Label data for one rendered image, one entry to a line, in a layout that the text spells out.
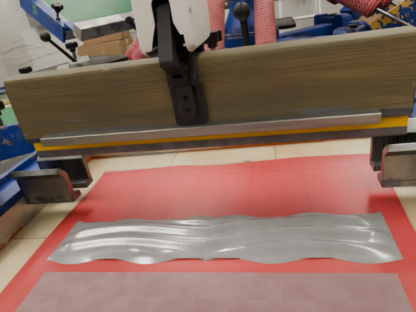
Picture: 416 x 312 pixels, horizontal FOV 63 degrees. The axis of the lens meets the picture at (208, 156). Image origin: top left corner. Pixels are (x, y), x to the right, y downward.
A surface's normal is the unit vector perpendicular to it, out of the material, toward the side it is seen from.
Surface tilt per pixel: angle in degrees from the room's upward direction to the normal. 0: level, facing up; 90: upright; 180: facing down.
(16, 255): 0
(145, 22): 88
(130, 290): 0
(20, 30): 90
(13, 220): 90
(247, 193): 0
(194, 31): 94
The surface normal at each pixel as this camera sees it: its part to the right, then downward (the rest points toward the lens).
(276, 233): -0.15, -0.54
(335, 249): -0.25, -0.32
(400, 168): -0.16, 0.45
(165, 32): -0.22, -0.04
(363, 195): -0.16, -0.89
